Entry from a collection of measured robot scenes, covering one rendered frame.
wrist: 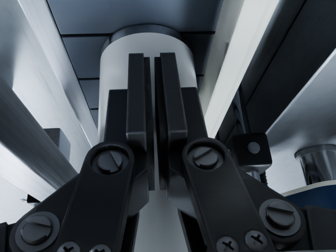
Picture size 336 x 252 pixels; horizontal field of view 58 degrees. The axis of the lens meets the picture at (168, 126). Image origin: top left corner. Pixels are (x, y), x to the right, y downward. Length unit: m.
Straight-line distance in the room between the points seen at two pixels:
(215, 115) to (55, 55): 0.09
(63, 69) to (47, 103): 0.14
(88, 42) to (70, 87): 0.05
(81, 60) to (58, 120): 0.19
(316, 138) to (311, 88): 0.11
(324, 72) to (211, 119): 0.09
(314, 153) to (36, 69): 0.29
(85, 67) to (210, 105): 0.08
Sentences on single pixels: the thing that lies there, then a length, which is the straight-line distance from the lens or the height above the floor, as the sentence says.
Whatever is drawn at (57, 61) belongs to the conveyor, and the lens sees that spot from 0.19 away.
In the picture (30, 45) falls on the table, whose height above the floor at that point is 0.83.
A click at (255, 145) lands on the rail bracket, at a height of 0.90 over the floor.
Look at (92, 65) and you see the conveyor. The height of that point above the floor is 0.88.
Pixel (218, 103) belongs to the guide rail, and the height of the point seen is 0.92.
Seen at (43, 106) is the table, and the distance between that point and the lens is 0.34.
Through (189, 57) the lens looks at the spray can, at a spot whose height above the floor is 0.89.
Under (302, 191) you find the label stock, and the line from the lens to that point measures 0.37.
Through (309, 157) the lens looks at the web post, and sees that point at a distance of 0.37.
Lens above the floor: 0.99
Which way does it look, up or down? 25 degrees down
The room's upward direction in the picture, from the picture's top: 176 degrees clockwise
